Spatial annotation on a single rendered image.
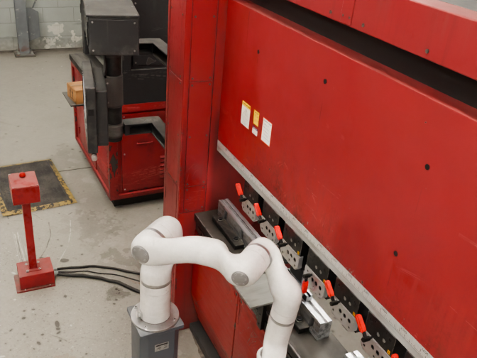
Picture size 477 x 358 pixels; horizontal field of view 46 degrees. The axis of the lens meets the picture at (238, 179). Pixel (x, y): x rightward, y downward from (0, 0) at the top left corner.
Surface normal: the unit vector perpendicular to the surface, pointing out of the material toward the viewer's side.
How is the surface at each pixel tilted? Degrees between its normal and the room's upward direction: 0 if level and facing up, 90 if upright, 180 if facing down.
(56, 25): 90
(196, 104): 90
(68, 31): 90
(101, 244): 0
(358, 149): 90
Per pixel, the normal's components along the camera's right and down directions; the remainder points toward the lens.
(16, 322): 0.08, -0.88
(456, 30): -0.90, 0.14
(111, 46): 0.27, 0.48
